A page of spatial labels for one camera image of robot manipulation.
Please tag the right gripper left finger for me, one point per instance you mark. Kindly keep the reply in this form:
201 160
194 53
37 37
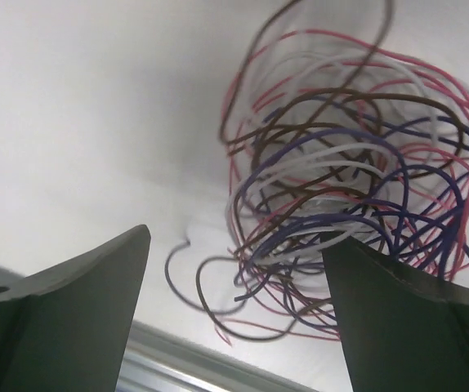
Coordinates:
66 327

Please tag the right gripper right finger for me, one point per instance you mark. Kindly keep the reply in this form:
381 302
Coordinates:
401 329

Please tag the aluminium mounting rail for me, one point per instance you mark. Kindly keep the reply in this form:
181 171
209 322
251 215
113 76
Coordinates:
156 361

